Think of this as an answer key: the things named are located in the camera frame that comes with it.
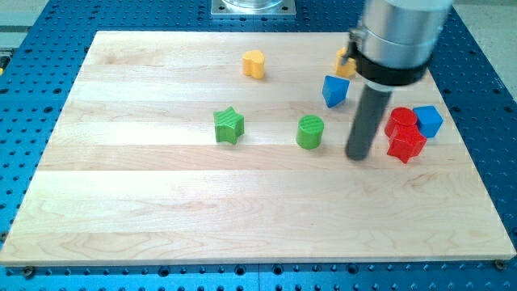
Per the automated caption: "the yellow block behind arm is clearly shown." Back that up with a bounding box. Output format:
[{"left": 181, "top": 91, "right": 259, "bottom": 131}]
[{"left": 334, "top": 47, "right": 356, "bottom": 78}]

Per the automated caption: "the wooden board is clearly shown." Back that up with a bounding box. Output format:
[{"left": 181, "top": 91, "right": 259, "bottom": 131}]
[{"left": 1, "top": 31, "right": 515, "bottom": 266}]

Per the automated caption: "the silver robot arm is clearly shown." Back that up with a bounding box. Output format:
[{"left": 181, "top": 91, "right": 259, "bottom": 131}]
[{"left": 341, "top": 0, "right": 453, "bottom": 161}]

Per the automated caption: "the blue perforated table plate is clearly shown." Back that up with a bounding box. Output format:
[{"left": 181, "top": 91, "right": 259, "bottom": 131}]
[{"left": 1, "top": 1, "right": 516, "bottom": 290}]

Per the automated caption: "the blue triangle block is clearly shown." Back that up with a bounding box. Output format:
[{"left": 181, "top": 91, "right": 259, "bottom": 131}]
[{"left": 322, "top": 75, "right": 351, "bottom": 108}]

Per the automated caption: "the red star block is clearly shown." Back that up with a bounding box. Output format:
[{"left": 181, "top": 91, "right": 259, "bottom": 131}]
[{"left": 387, "top": 125, "right": 427, "bottom": 163}]

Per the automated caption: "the yellow heart block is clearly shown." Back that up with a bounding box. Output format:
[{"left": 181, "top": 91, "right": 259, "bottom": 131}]
[{"left": 242, "top": 50, "right": 265, "bottom": 79}]

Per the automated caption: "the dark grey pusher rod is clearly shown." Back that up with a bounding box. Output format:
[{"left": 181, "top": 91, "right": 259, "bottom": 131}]
[{"left": 345, "top": 83, "right": 393, "bottom": 161}]

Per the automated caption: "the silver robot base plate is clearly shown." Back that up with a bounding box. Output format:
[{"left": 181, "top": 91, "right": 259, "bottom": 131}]
[{"left": 210, "top": 0, "right": 296, "bottom": 17}]

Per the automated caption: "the green cylinder block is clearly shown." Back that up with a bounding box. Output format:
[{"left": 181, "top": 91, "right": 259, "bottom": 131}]
[{"left": 296, "top": 115, "right": 324, "bottom": 150}]

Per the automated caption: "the green star block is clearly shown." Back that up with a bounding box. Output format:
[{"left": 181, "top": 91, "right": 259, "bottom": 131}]
[{"left": 213, "top": 107, "right": 245, "bottom": 145}]

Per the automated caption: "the red cylinder block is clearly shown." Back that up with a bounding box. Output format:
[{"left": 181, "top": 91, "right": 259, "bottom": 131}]
[{"left": 385, "top": 107, "right": 418, "bottom": 137}]

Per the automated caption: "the blue cube block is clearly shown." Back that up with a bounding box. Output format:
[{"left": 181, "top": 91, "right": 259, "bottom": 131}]
[{"left": 413, "top": 105, "right": 443, "bottom": 138}]

